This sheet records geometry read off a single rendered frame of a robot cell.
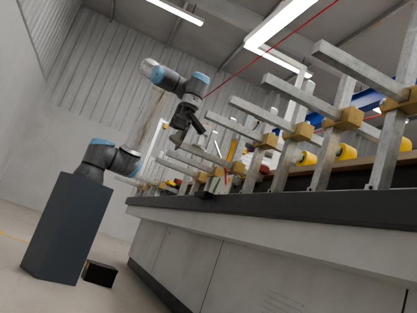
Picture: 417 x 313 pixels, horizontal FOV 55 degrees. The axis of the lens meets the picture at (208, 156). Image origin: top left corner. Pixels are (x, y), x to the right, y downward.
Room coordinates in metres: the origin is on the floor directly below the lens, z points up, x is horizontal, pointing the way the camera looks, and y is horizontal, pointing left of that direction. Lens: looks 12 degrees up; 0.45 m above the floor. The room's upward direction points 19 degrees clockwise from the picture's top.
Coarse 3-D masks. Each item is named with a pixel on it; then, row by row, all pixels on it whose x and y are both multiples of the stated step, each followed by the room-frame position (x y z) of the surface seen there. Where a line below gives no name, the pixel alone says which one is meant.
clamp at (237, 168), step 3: (231, 162) 1.85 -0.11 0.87; (234, 162) 1.82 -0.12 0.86; (237, 162) 1.79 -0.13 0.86; (240, 162) 1.80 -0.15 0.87; (234, 165) 1.80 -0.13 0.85; (237, 165) 1.79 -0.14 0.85; (240, 165) 1.80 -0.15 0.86; (243, 165) 1.80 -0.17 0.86; (231, 168) 1.82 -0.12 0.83; (234, 168) 1.79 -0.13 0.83; (237, 168) 1.80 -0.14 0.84; (240, 168) 1.80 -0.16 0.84; (243, 168) 1.80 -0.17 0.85; (228, 171) 1.86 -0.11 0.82; (231, 171) 1.83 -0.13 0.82; (234, 171) 1.81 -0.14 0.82; (237, 171) 1.80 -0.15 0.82; (240, 171) 1.80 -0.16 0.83; (243, 171) 1.81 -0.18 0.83; (234, 174) 1.87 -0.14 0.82; (237, 174) 1.84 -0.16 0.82; (240, 174) 1.82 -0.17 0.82
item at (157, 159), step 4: (156, 156) 2.23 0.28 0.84; (156, 160) 2.23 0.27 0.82; (160, 160) 2.24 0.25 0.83; (164, 160) 2.24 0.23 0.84; (164, 164) 2.25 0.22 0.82; (168, 164) 2.25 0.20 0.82; (172, 164) 2.26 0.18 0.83; (172, 168) 2.28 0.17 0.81; (176, 168) 2.27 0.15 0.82; (180, 168) 2.27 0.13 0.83; (184, 168) 2.28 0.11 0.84; (184, 172) 2.28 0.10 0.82; (188, 172) 2.29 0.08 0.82; (192, 172) 2.29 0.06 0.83; (192, 176) 2.31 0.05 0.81; (196, 176) 2.30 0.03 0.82
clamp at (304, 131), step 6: (300, 126) 1.32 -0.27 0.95; (306, 126) 1.32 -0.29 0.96; (312, 126) 1.32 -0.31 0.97; (282, 132) 1.43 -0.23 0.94; (300, 132) 1.31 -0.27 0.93; (306, 132) 1.32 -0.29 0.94; (312, 132) 1.33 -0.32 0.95; (282, 138) 1.44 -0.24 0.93; (294, 138) 1.38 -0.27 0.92; (300, 138) 1.36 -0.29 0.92; (306, 138) 1.34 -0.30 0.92
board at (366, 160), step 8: (400, 152) 1.11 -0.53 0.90; (408, 152) 1.08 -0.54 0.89; (416, 152) 1.05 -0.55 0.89; (344, 160) 1.35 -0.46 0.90; (352, 160) 1.31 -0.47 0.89; (360, 160) 1.27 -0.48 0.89; (368, 160) 1.23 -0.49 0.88; (400, 160) 1.11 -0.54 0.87; (408, 160) 1.08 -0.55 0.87; (416, 160) 1.06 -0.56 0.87; (296, 168) 1.65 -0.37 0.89; (304, 168) 1.59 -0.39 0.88; (312, 168) 1.53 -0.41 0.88; (336, 168) 1.40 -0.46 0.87; (344, 168) 1.36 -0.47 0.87; (352, 168) 1.33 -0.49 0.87; (360, 168) 1.30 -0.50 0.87; (368, 168) 1.28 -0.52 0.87; (264, 176) 1.93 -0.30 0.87; (272, 176) 1.87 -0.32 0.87; (288, 176) 1.77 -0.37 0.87; (200, 184) 2.93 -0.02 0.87
